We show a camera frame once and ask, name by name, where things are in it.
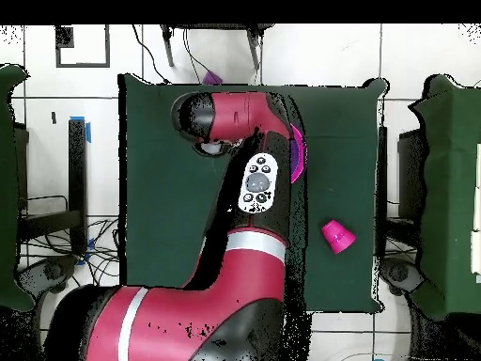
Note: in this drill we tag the purple bowl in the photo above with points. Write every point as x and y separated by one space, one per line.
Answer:
295 158

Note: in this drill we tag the large pink bowl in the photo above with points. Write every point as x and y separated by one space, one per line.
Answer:
302 150

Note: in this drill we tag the pinkish red cup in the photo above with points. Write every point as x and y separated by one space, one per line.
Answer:
338 237

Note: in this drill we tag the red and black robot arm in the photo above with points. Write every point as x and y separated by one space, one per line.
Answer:
210 301

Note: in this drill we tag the dark green tablecloth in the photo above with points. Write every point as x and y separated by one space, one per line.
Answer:
338 150

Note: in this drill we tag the small purple object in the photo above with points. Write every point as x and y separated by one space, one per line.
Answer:
211 79

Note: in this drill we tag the black metal stand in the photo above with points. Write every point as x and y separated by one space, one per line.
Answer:
409 169
77 169

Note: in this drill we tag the green cloth covered table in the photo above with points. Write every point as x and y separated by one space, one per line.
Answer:
451 188
7 188

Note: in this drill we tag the black camera tripod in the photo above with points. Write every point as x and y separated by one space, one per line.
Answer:
168 49

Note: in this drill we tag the dark grey pedestal leg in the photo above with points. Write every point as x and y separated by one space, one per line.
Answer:
52 270
398 272

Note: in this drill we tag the black square frame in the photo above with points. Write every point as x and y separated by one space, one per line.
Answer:
82 65

